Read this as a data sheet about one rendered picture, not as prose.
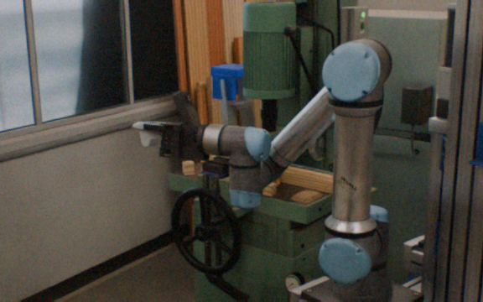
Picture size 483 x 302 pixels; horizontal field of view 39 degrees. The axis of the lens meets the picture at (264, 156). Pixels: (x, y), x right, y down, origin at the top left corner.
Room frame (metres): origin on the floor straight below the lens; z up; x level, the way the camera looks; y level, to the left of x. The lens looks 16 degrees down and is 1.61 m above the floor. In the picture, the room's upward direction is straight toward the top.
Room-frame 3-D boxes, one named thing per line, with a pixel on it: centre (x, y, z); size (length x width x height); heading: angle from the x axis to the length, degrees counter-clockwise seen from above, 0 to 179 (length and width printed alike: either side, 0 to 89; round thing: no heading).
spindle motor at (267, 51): (2.28, -0.02, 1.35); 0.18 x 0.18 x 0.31
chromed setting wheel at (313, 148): (2.31, -0.19, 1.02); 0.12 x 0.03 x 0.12; 143
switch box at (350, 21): (2.45, -0.32, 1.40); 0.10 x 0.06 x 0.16; 143
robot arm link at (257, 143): (1.55, 0.04, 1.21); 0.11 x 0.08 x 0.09; 67
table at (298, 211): (2.21, 0.07, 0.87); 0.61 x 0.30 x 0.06; 53
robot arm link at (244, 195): (1.57, 0.04, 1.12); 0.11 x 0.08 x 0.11; 157
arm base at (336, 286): (1.57, -0.25, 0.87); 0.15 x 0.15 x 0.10
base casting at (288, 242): (2.38, -0.09, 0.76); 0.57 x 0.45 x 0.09; 143
